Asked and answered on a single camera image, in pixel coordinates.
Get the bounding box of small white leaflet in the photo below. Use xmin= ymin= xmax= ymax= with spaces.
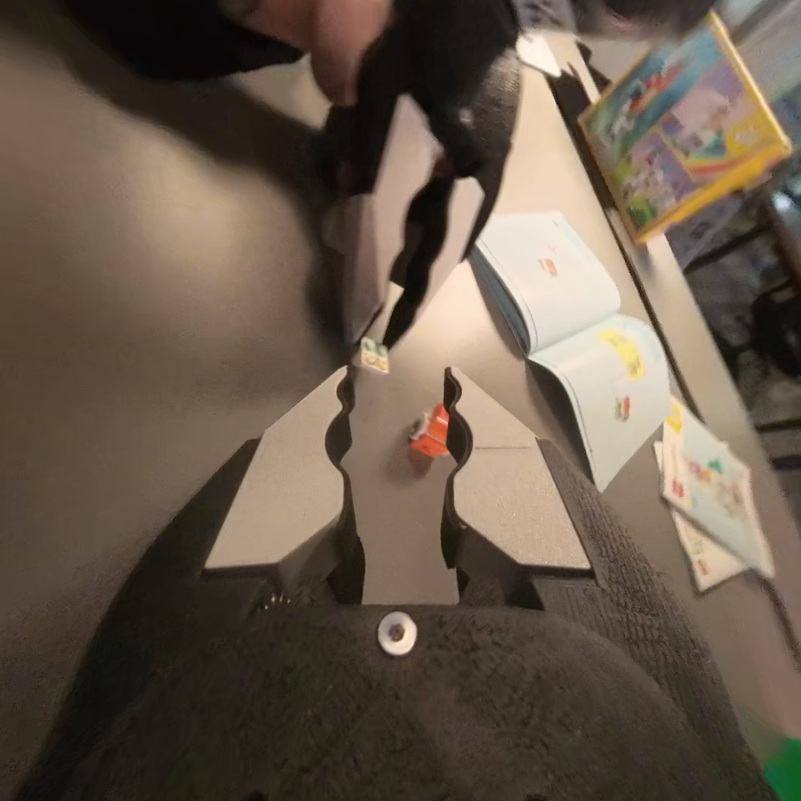
xmin=654 ymin=441 xmax=748 ymax=594

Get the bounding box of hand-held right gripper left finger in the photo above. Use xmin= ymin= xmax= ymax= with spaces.
xmin=203 ymin=366 xmax=366 ymax=603

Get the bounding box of green plastic bin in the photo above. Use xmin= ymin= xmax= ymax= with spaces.
xmin=757 ymin=729 xmax=801 ymax=801

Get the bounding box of orange lego brick assembly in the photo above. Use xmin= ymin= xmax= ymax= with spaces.
xmin=408 ymin=403 xmax=453 ymax=461

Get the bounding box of yellow lego box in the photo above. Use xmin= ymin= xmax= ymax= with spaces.
xmin=576 ymin=9 xmax=793 ymax=245

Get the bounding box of pale blue instruction booklet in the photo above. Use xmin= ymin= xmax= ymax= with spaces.
xmin=468 ymin=212 xmax=672 ymax=493

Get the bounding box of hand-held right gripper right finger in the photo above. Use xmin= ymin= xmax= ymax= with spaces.
xmin=440 ymin=367 xmax=595 ymax=600

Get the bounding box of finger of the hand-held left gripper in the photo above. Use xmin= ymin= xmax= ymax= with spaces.
xmin=383 ymin=161 xmax=506 ymax=351
xmin=340 ymin=94 xmax=443 ymax=346

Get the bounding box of person's left hand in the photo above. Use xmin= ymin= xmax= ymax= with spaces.
xmin=308 ymin=0 xmax=394 ymax=106

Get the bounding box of closed unicorn cover instruction booklet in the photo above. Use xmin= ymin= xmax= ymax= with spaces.
xmin=660 ymin=400 xmax=777 ymax=579

